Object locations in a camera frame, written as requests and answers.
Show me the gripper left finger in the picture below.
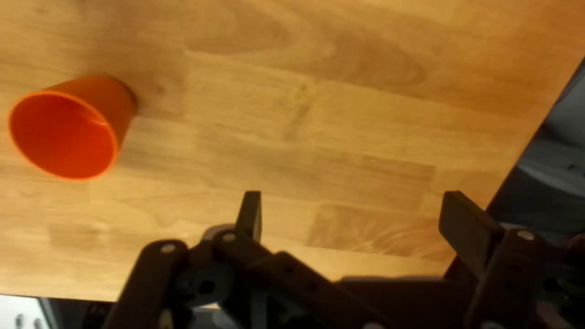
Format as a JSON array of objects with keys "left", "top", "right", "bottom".
[{"left": 101, "top": 191, "right": 389, "bottom": 329}]

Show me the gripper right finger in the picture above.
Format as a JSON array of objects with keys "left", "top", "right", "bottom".
[{"left": 438, "top": 191, "right": 585, "bottom": 329}]

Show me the orange plastic cup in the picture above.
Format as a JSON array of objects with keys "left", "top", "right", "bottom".
[{"left": 8, "top": 75, "right": 138, "bottom": 180}]

